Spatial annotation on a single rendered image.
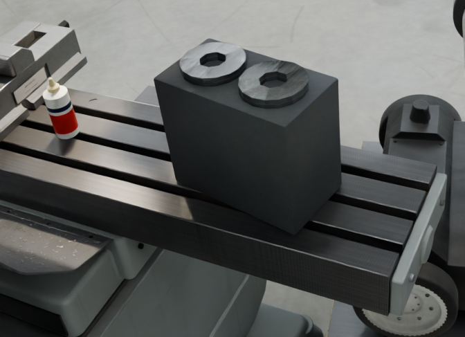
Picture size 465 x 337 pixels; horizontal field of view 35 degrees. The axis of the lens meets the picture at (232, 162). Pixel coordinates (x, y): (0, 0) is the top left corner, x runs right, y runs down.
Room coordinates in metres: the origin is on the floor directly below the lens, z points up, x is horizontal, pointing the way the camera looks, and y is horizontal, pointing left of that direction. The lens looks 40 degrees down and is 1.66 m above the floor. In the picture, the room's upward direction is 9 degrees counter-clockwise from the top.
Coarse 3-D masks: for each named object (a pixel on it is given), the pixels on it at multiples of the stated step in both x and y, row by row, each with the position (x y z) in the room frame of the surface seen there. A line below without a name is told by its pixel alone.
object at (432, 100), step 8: (408, 96) 1.44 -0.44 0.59; (416, 96) 1.43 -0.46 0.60; (424, 96) 1.42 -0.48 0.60; (432, 96) 1.42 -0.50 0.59; (392, 104) 1.44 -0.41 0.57; (400, 104) 1.42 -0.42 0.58; (432, 104) 1.39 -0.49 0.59; (440, 104) 1.39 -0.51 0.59; (448, 104) 1.40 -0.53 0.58; (384, 112) 1.45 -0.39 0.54; (448, 112) 1.37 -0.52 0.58; (456, 112) 1.39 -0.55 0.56; (384, 120) 1.42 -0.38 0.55; (456, 120) 1.36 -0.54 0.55; (384, 128) 1.42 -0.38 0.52; (384, 136) 1.42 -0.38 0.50
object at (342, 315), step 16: (368, 144) 1.51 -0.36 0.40; (336, 304) 1.00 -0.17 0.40; (336, 320) 0.96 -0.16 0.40; (352, 320) 0.96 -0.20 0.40; (464, 320) 0.91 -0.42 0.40; (336, 336) 0.92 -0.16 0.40; (352, 336) 0.92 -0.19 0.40; (368, 336) 0.91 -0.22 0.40; (384, 336) 0.91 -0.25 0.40; (448, 336) 0.88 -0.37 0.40; (464, 336) 0.88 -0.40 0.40
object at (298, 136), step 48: (192, 48) 0.89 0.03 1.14; (240, 48) 0.87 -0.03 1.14; (192, 96) 0.80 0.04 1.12; (240, 96) 0.78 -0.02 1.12; (288, 96) 0.74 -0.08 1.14; (336, 96) 0.78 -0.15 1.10; (192, 144) 0.81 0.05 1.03; (240, 144) 0.75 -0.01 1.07; (288, 144) 0.70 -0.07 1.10; (336, 144) 0.78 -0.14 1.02; (240, 192) 0.76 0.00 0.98; (288, 192) 0.70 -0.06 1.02
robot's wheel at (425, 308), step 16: (432, 272) 0.90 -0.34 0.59; (416, 288) 0.90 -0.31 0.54; (432, 288) 0.87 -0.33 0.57; (448, 288) 0.87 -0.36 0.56; (416, 304) 0.90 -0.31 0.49; (432, 304) 0.89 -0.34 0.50; (448, 304) 0.86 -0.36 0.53; (368, 320) 0.91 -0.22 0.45; (384, 320) 0.91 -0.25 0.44; (400, 320) 0.91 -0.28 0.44; (416, 320) 0.90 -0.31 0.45; (432, 320) 0.88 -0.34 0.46; (448, 320) 0.86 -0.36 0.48; (400, 336) 0.89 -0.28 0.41; (416, 336) 0.88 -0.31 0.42; (432, 336) 0.87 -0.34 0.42
